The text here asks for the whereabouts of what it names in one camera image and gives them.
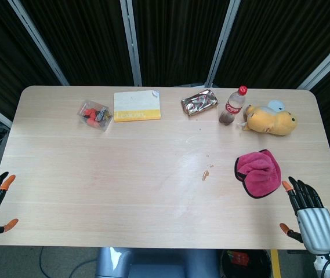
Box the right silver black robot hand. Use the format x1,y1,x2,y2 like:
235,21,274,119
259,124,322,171
280,176,330,256

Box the pink cloth with black trim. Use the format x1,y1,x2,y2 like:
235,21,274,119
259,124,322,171
234,149,282,200

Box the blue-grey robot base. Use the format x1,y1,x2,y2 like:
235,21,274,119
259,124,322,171
95,247,221,278

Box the black trash bin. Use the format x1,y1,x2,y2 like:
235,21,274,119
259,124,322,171
220,248,273,278

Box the yellow plush toy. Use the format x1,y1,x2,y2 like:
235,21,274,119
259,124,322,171
237,100,298,137

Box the orange pieces in clear box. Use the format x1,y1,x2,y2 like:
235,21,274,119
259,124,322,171
83,107,99,128

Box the clear plastic box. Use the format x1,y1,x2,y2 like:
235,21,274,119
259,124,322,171
77,99,114,133

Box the cola bottle with red cap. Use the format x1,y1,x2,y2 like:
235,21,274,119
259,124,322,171
218,85,249,126

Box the black yellow pieces in clear box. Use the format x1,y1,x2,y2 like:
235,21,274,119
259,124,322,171
96,107,113,127

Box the silver red snack packet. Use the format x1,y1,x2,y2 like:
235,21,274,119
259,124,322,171
180,89,219,116

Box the white yellow Lexicon box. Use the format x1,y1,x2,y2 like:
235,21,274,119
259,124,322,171
113,89,162,123

